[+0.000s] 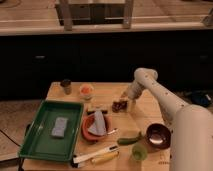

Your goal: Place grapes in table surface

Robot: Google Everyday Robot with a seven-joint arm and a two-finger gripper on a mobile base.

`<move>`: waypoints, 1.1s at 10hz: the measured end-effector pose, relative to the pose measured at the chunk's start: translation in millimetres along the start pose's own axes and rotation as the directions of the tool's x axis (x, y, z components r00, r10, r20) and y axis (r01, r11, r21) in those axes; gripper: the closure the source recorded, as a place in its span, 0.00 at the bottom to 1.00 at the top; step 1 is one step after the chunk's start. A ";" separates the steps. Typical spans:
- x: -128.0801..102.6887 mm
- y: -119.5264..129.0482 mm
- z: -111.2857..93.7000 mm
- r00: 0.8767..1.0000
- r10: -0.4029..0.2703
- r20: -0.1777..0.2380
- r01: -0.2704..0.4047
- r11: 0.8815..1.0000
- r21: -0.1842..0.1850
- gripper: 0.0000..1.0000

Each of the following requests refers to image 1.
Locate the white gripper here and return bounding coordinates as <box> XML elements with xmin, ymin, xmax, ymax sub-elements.
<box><xmin>121</xmin><ymin>88</ymin><xmax>136</xmax><ymax>112</ymax></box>

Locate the dark purple grapes bunch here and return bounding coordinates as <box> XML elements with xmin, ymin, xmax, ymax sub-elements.
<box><xmin>112</xmin><ymin>100</ymin><xmax>128</xmax><ymax>113</ymax></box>

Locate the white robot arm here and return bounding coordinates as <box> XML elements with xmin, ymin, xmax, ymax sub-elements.
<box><xmin>124</xmin><ymin>68</ymin><xmax>213</xmax><ymax>171</ymax></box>

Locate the metal spoon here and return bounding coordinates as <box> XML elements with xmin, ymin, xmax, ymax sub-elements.
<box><xmin>107</xmin><ymin>128</ymin><xmax>118</xmax><ymax>135</ymax></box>

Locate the orange lidded clear cup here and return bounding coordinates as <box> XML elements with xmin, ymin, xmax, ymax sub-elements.
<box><xmin>79</xmin><ymin>84</ymin><xmax>94</xmax><ymax>100</ymax></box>

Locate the dark brown bowl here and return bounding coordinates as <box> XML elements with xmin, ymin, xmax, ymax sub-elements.
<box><xmin>146</xmin><ymin>123</ymin><xmax>171</xmax><ymax>149</ymax></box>

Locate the green cucumber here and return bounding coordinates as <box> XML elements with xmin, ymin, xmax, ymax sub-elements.
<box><xmin>117</xmin><ymin>132</ymin><xmax>143</xmax><ymax>146</ymax></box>

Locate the grey folded cloth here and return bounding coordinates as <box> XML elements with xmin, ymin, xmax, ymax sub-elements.
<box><xmin>88</xmin><ymin>111</ymin><xmax>107</xmax><ymax>136</ymax></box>

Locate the orange plate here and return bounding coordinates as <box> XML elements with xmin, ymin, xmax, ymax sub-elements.
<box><xmin>81</xmin><ymin>114</ymin><xmax>111</xmax><ymax>141</ymax></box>

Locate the green plastic cup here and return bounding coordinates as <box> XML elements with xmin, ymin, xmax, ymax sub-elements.
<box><xmin>132</xmin><ymin>143</ymin><xmax>147</xmax><ymax>161</ymax></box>

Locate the yellow corn cob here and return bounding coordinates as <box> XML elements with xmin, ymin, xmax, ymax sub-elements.
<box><xmin>91</xmin><ymin>151</ymin><xmax>119</xmax><ymax>164</ymax></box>

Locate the grey sponge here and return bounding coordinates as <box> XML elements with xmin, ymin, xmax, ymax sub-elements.
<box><xmin>51</xmin><ymin>117</ymin><xmax>68</xmax><ymax>138</ymax></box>

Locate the green plastic tray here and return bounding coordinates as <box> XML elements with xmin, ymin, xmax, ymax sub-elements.
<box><xmin>19</xmin><ymin>100</ymin><xmax>84</xmax><ymax>162</ymax></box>

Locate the wooden stool frame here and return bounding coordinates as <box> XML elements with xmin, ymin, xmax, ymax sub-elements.
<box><xmin>55</xmin><ymin>0</ymin><xmax>134</xmax><ymax>31</ymax></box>

